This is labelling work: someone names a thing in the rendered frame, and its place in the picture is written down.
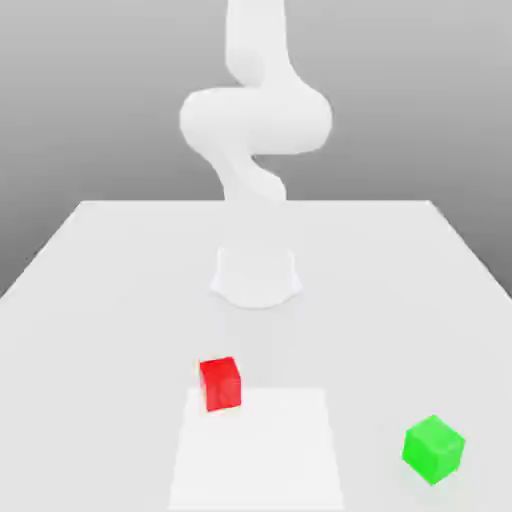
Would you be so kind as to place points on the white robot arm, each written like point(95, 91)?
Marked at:
point(256, 120)

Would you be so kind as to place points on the small red cube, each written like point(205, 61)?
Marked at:
point(220, 384)

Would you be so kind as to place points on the small green cube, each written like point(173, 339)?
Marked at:
point(433, 450)

